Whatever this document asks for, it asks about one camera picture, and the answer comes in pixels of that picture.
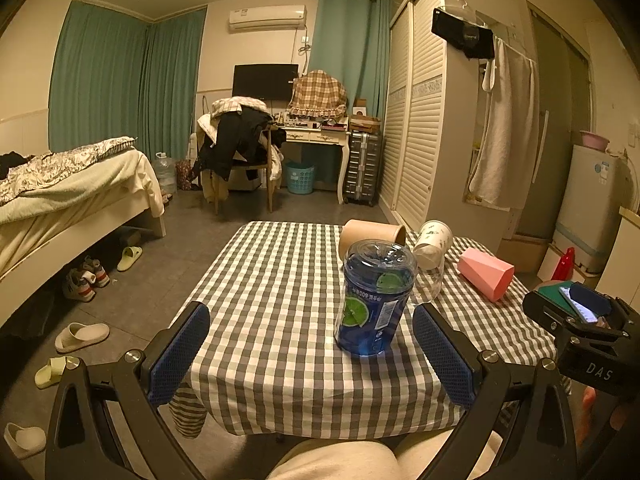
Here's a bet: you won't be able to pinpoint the brown paper cup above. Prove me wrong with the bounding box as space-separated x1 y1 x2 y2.
338 219 407 261

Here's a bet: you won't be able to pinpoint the plaid cloth cover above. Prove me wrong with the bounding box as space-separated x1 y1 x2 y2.
287 70 349 117

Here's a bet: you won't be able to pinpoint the red bag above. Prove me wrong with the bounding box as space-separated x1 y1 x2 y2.
175 159 199 191

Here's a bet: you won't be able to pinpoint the white air conditioner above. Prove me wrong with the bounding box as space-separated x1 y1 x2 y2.
228 5 307 35

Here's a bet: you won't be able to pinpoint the white washing machine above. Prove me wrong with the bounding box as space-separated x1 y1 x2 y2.
554 143 634 274

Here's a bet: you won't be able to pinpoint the green window curtain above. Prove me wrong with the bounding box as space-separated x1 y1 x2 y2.
145 6 208 162
48 0 149 154

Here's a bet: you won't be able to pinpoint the patterned grey duvet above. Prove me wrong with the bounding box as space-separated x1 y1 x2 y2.
0 136 138 207

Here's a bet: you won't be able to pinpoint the red plastic item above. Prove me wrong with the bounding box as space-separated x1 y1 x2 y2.
550 247 576 281

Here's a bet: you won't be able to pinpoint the grey sneaker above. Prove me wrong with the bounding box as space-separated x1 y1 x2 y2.
82 256 111 289
62 267 96 303

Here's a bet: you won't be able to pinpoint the wooden chair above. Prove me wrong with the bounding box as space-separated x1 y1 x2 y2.
207 124 286 216

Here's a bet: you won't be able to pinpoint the beige slipper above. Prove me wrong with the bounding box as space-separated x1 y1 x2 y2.
54 322 110 354

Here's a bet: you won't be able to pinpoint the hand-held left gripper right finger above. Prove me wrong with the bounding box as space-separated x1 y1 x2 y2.
412 301 582 480

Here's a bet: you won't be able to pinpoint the blue laundry basket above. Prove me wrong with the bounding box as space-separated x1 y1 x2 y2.
285 161 316 195

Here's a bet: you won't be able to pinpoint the grey checkered tablecloth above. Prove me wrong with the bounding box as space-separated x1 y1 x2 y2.
167 220 573 441

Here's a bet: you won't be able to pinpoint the person's legs in beige pants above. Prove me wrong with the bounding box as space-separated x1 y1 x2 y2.
265 429 503 480

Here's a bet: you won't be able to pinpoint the pink faceted cup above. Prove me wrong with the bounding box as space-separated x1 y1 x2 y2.
457 248 515 303

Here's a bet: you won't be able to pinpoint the clear water jug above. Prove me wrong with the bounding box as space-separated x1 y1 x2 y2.
152 152 177 197

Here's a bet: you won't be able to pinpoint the white hanging towel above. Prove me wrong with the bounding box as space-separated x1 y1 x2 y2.
469 37 539 209

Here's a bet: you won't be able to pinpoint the teal curtain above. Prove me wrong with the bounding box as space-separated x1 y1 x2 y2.
309 0 392 117

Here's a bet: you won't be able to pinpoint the brown box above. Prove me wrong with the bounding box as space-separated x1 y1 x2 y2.
348 115 382 134

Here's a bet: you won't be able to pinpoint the white slipper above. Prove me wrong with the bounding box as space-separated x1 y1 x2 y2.
2 422 47 460

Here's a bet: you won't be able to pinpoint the white dressing desk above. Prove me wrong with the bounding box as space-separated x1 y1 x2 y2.
271 124 351 205

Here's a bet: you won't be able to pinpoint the white printed paper cup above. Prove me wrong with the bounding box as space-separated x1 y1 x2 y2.
412 220 453 271

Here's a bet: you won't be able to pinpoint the cardboard box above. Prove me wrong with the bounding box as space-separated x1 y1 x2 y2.
499 235 549 274

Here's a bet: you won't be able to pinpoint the pink basin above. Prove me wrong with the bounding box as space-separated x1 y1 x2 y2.
579 130 610 151

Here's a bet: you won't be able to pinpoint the white bed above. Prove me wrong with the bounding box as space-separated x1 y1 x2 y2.
0 136 168 331

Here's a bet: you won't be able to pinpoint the black television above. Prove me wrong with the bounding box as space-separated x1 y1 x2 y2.
232 64 300 102

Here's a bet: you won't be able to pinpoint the blue plastic drink bottle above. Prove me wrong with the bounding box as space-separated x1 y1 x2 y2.
334 239 418 358

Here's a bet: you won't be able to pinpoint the clear glass cup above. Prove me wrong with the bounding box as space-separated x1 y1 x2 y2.
411 259 447 307

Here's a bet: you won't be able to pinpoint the green slipper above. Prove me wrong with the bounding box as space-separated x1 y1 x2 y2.
117 246 144 273
34 355 81 389

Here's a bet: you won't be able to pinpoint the grey ribbed suitcase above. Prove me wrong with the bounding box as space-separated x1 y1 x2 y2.
343 130 384 207

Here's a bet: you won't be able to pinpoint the black clothes pile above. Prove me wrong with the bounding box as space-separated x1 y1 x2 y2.
191 107 287 182

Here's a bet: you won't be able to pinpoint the black hanging garment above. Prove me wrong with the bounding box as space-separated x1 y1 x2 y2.
431 7 496 60

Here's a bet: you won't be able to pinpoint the checked cloth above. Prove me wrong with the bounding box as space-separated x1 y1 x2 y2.
210 97 269 122

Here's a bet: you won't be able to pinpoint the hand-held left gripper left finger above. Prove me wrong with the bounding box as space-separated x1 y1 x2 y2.
45 301 211 480

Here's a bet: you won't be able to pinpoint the white slatted wardrobe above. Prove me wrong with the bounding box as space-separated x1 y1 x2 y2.
377 0 532 241

